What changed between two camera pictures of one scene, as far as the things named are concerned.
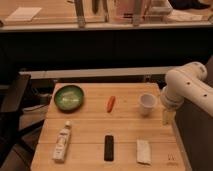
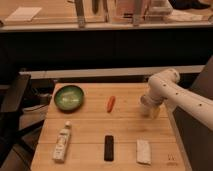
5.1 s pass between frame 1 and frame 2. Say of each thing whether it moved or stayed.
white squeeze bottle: stayed
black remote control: stayed
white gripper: moved
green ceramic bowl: stayed
